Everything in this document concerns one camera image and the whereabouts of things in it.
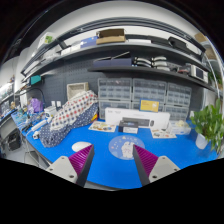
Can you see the white keyboard box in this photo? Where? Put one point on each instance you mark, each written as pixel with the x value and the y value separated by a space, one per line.
pixel 153 120

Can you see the purple figurine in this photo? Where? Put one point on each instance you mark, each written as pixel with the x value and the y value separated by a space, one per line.
pixel 36 105

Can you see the right colourful picture card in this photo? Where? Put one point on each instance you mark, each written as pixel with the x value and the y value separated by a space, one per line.
pixel 162 134

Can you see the upper dark shelf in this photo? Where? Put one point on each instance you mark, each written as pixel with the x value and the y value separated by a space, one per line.
pixel 172 49

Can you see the middle grey drawer cabinet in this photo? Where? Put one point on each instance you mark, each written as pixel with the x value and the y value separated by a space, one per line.
pixel 148 89

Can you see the white device on shelf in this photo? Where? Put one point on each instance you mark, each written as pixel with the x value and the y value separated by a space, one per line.
pixel 199 73

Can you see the brown cardboard box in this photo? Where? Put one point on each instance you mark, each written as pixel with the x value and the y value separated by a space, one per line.
pixel 110 36

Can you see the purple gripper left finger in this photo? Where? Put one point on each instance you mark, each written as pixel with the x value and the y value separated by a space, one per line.
pixel 74 168

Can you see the white power strip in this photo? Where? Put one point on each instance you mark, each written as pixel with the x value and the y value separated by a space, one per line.
pixel 37 126

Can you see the small black box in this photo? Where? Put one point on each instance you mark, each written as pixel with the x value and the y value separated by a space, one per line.
pixel 128 127

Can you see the clear plastic container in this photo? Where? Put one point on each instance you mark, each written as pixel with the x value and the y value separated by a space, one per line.
pixel 179 127

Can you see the white wicker basket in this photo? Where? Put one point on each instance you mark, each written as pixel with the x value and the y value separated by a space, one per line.
pixel 74 88

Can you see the grey drawer cabinet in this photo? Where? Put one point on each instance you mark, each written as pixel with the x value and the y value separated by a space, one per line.
pixel 114 93
pixel 177 101
pixel 148 89

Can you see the patterned fabric cover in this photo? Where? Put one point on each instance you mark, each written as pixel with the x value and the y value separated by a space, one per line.
pixel 79 111

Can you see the blue box on shelf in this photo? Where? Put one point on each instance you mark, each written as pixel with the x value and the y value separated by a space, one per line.
pixel 91 41

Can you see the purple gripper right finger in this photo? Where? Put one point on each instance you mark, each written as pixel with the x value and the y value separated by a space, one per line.
pixel 151 167

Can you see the left grey drawer cabinet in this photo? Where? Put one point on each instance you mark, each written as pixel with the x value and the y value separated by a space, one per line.
pixel 114 93

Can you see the lower dark shelf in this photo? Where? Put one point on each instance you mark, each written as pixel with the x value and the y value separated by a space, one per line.
pixel 153 72

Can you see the green potted plant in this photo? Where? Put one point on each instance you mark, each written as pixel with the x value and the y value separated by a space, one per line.
pixel 209 122

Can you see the right grey drawer cabinet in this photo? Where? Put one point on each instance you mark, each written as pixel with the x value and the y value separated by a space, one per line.
pixel 177 101

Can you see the round blue mouse pad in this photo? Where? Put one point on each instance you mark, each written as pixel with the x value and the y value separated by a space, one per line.
pixel 121 147

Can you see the dark shelf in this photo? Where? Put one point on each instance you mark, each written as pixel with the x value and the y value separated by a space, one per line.
pixel 153 72
pixel 172 49

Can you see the colourful picture card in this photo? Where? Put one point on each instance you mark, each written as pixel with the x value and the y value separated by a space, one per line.
pixel 102 126
pixel 162 134

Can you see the yellow card box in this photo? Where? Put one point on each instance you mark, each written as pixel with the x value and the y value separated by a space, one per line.
pixel 149 105

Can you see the left colourful picture card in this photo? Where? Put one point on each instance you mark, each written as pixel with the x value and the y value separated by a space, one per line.
pixel 102 126

